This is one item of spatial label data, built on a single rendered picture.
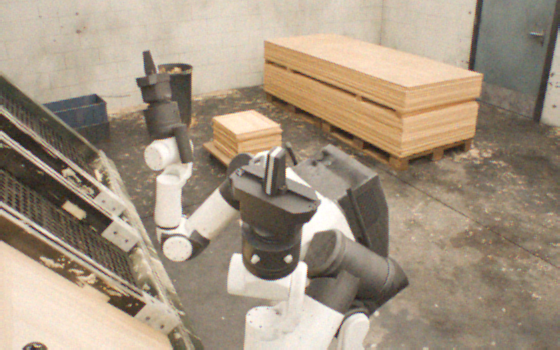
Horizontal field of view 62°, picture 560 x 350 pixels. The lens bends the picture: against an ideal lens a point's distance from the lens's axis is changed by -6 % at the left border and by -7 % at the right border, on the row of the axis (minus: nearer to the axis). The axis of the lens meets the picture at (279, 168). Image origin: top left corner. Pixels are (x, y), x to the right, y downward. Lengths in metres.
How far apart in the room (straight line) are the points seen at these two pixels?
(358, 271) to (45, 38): 5.42
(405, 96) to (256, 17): 3.13
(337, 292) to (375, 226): 0.28
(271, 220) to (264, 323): 0.23
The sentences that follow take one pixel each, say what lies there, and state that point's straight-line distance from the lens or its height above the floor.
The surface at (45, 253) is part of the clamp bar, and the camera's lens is 1.24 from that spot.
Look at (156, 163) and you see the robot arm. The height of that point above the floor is 1.39.
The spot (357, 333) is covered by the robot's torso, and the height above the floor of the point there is 0.95.
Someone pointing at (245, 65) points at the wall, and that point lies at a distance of 6.88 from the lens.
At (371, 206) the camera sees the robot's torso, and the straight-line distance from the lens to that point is 1.13.
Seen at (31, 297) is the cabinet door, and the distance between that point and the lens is 1.11.
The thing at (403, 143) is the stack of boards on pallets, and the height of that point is 0.28.
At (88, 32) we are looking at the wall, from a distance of 6.13.
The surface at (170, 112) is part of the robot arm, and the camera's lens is 1.24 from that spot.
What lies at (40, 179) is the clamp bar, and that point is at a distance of 1.67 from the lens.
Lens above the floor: 1.89
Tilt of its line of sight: 25 degrees down
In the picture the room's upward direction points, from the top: straight up
